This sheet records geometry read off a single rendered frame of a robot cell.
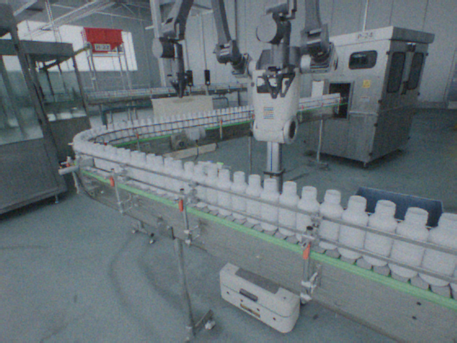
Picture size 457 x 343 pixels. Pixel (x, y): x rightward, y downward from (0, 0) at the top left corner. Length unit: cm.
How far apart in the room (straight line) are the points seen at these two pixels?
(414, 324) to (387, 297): 8
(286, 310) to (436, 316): 95
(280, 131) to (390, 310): 89
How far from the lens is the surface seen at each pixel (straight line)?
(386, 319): 81
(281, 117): 131
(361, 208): 68
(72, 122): 599
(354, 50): 444
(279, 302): 160
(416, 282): 75
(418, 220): 67
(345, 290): 78
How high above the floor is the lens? 146
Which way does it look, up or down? 22 degrees down
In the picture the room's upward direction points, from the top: 3 degrees counter-clockwise
